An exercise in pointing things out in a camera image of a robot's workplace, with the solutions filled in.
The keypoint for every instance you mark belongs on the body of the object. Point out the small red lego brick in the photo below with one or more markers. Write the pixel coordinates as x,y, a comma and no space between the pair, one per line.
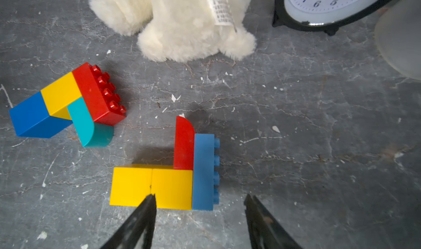
184,145

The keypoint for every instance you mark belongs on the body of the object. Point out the black alarm clock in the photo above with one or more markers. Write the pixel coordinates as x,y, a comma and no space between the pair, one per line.
322,15

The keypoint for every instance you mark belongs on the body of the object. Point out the long red lego brick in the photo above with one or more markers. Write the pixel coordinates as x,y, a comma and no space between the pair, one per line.
99,94

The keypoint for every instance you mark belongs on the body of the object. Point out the small blue lego brick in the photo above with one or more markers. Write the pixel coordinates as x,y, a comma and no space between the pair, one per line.
32,119

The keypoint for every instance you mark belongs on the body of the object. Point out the yellow lego brick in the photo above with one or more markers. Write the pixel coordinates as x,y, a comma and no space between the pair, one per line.
173,189
130,186
59,94

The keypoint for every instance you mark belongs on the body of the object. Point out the white plush dog toy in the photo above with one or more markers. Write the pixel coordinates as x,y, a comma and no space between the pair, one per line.
179,30

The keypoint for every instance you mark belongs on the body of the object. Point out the long blue lego brick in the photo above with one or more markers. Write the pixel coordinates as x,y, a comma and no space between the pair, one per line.
205,178

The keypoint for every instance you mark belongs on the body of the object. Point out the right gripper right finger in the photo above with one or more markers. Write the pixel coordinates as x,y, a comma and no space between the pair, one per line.
264,230

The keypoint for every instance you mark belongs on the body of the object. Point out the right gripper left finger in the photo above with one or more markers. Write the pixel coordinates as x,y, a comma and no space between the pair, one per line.
137,231

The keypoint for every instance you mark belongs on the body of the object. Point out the teal lego brick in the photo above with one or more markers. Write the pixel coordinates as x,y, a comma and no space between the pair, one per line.
91,134

